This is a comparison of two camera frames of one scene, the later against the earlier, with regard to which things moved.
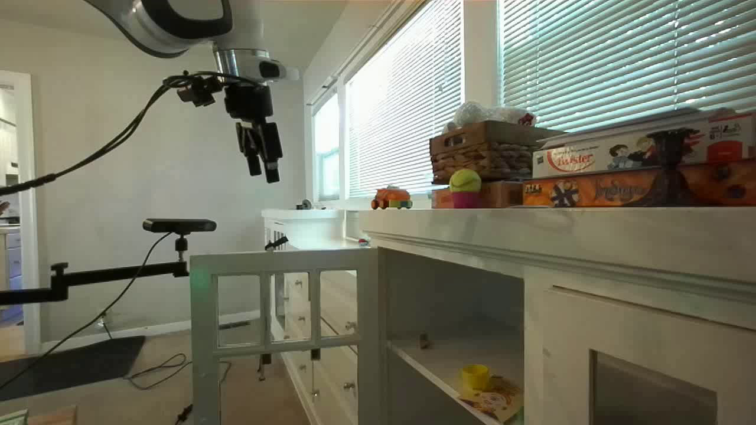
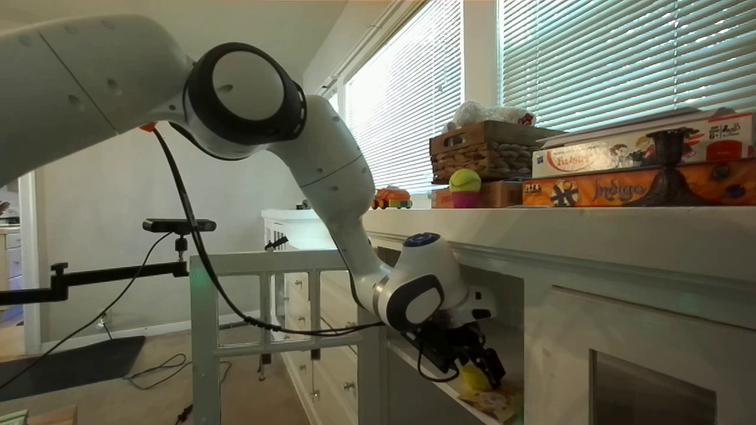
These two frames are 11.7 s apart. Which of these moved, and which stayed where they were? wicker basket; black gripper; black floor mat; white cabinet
Moved: black gripper
Stayed: white cabinet; black floor mat; wicker basket
